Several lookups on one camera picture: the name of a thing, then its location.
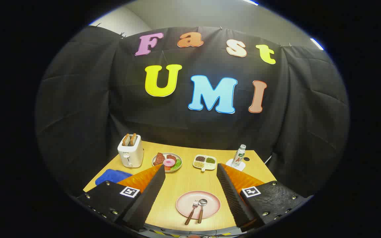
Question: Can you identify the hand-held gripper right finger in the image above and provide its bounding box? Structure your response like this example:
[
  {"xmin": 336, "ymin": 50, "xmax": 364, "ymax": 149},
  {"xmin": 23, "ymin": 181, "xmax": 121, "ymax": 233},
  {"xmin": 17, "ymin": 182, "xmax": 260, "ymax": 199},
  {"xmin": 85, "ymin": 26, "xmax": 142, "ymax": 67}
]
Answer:
[{"xmin": 216, "ymin": 163, "xmax": 307, "ymax": 232}]

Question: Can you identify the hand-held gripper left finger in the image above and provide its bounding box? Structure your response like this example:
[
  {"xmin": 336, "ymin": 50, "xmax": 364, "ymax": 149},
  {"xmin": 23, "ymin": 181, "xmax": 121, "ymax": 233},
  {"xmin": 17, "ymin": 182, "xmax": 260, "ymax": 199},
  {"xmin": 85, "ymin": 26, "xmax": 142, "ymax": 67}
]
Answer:
[{"xmin": 77, "ymin": 164, "xmax": 166, "ymax": 232}]

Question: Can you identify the spoon with wooden handle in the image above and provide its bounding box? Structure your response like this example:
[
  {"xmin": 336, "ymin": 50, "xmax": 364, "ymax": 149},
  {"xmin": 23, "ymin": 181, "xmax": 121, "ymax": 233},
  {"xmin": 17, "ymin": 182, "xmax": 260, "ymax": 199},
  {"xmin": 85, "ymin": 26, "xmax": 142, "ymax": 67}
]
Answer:
[{"xmin": 197, "ymin": 199, "xmax": 208, "ymax": 224}]

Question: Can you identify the fork with wooden handle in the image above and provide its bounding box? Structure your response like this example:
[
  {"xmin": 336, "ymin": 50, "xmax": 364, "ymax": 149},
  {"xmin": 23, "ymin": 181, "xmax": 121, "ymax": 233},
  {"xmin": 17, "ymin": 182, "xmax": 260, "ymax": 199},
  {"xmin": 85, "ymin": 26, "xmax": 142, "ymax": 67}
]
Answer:
[{"xmin": 185, "ymin": 200, "xmax": 199, "ymax": 225}]

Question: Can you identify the pink plate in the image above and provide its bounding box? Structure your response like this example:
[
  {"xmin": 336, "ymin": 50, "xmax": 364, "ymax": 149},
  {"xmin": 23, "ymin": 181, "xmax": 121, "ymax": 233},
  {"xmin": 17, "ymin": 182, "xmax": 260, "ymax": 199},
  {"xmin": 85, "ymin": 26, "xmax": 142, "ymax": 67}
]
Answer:
[{"xmin": 176, "ymin": 191, "xmax": 221, "ymax": 219}]

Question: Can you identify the white square coaster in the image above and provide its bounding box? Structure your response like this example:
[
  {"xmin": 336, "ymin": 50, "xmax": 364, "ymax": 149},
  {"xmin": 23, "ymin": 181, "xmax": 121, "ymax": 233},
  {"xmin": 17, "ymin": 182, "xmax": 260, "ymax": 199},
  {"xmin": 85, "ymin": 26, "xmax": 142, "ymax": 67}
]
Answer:
[{"xmin": 226, "ymin": 159, "xmax": 246, "ymax": 172}]

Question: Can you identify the white divided tray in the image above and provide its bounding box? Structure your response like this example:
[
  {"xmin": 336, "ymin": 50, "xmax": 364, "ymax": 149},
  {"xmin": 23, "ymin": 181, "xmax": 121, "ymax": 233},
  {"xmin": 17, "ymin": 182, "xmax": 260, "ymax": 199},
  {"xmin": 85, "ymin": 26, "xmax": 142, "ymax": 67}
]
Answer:
[{"xmin": 192, "ymin": 154, "xmax": 217, "ymax": 173}]

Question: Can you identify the white plastic drink bottle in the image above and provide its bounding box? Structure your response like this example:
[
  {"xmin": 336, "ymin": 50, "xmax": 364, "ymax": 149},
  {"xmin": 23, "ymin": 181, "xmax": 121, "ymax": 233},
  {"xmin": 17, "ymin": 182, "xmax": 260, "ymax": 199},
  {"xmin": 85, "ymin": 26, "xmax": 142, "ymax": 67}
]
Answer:
[{"xmin": 231, "ymin": 144, "xmax": 246, "ymax": 167}]

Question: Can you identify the blue cloth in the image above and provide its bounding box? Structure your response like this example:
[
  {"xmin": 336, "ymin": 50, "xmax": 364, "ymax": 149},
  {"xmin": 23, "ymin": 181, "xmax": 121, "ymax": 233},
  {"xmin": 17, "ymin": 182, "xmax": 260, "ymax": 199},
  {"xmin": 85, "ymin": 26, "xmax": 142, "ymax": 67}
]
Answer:
[{"xmin": 95, "ymin": 169, "xmax": 133, "ymax": 186}]

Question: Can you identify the white toaster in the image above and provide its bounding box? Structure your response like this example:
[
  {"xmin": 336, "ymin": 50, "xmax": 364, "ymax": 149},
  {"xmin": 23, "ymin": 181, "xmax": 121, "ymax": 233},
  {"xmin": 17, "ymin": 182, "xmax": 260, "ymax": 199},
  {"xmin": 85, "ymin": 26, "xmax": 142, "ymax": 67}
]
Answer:
[{"xmin": 117, "ymin": 134, "xmax": 144, "ymax": 168}]

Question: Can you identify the grey food plate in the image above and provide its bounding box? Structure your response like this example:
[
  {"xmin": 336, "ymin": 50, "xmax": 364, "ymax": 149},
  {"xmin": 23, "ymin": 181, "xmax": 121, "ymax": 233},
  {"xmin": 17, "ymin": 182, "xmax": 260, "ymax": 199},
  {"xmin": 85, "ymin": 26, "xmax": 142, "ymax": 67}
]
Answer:
[{"xmin": 152, "ymin": 152, "xmax": 183, "ymax": 173}]

